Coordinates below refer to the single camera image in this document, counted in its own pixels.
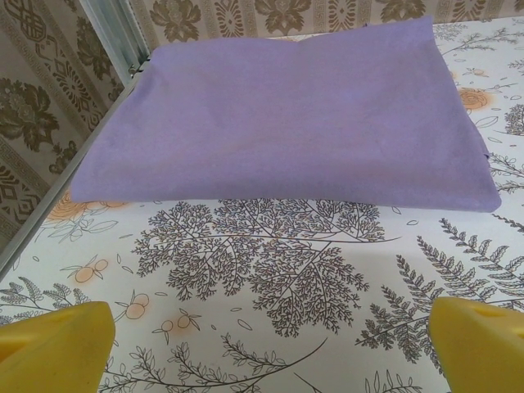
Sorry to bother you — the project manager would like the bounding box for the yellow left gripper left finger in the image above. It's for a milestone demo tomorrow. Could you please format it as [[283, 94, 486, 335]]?
[[0, 300, 118, 393]]

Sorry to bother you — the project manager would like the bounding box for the floral fern print table cover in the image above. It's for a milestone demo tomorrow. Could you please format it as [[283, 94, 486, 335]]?
[[0, 18, 524, 393]]

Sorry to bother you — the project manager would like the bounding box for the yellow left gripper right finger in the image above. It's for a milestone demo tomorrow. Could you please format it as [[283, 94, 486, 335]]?
[[425, 296, 524, 393]]

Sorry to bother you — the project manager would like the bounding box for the aluminium side rail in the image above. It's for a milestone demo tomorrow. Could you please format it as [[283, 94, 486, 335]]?
[[0, 79, 142, 280]]

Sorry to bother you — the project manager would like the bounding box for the aluminium frame post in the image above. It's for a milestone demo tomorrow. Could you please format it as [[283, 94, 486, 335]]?
[[79, 0, 153, 79]]

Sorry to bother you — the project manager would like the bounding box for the purple t-shirt with white print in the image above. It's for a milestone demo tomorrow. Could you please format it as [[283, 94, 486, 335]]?
[[68, 14, 503, 215]]

